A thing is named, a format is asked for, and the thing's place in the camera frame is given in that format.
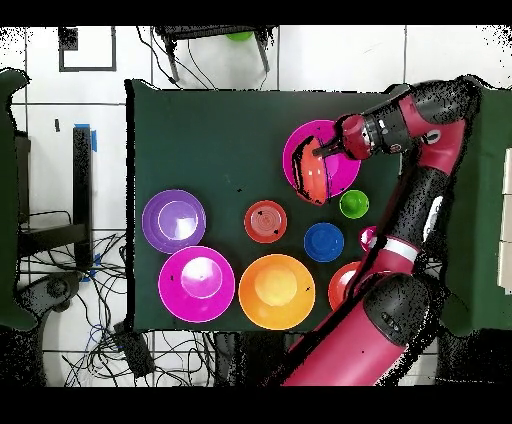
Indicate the medium red-orange bowl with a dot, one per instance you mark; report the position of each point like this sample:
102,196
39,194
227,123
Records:
314,176
340,284

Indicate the large pink bowl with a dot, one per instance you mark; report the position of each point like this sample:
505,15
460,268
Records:
196,284
344,176

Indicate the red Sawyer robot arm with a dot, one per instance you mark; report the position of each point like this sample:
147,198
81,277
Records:
352,344

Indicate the stack of white boxes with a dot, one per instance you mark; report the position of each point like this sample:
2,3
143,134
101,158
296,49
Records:
506,220

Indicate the green cup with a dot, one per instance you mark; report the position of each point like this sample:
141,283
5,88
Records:
354,204

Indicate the small blue bowl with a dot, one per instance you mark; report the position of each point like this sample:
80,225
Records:
324,242

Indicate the small red-orange bowl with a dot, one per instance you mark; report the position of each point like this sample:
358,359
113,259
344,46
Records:
265,222

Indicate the crimson cup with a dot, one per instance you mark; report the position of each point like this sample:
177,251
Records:
366,238

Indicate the dark green tablecloth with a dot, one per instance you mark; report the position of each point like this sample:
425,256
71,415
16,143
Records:
192,140

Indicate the lime green bowl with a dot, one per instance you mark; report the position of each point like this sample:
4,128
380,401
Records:
240,36

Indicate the large orange bowl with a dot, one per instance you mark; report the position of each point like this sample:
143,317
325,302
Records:
276,292

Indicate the green cloth side table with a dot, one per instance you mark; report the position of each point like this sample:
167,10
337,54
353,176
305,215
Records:
6,200
480,240

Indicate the purple bowl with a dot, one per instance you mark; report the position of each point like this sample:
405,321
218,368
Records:
174,222

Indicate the black metal stand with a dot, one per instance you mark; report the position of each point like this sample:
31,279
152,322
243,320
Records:
82,180

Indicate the black power box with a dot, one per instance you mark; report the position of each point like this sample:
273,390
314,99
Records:
134,352

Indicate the black rounded floor base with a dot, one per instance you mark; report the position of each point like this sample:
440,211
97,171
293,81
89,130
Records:
56,288

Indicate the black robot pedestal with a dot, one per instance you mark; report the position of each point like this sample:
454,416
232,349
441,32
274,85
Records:
248,360

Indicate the black rectangular frame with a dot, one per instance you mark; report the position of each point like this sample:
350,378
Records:
68,38

